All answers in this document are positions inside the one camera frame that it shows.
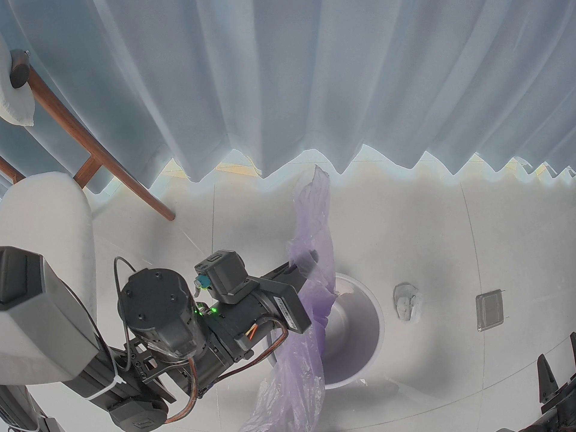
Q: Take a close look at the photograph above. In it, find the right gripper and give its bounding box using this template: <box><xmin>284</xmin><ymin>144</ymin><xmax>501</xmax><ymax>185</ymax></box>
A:
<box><xmin>533</xmin><ymin>331</ymin><xmax>576</xmax><ymax>432</ymax></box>

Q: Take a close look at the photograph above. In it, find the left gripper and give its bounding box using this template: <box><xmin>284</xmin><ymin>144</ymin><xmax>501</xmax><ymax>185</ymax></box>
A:
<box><xmin>193</xmin><ymin>250</ymin><xmax>318</xmax><ymax>395</ymax></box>

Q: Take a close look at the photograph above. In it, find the purple plastic bag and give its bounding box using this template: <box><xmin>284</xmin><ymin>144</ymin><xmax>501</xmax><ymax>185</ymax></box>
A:
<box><xmin>241</xmin><ymin>165</ymin><xmax>339</xmax><ymax>432</ymax></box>

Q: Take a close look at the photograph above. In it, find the white trash bin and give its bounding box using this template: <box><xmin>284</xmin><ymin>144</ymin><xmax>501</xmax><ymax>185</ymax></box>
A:
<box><xmin>322</xmin><ymin>274</ymin><xmax>386</xmax><ymax>391</ymax></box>

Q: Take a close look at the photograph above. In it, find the crumpled white paper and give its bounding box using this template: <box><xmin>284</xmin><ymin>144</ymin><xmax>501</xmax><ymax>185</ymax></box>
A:
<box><xmin>393</xmin><ymin>282</ymin><xmax>424</xmax><ymax>321</ymax></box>

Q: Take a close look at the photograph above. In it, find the pale blue curtain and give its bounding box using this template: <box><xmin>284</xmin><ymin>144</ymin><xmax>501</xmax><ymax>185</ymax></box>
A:
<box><xmin>0</xmin><ymin>0</ymin><xmax>576</xmax><ymax>196</ymax></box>

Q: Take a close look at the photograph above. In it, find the white cushioned wooden chair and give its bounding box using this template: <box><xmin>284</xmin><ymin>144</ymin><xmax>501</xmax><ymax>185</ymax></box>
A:
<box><xmin>0</xmin><ymin>48</ymin><xmax>176</xmax><ymax>384</ymax></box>

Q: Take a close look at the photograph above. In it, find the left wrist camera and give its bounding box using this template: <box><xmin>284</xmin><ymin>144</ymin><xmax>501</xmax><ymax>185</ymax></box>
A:
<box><xmin>193</xmin><ymin>250</ymin><xmax>255</xmax><ymax>306</ymax></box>

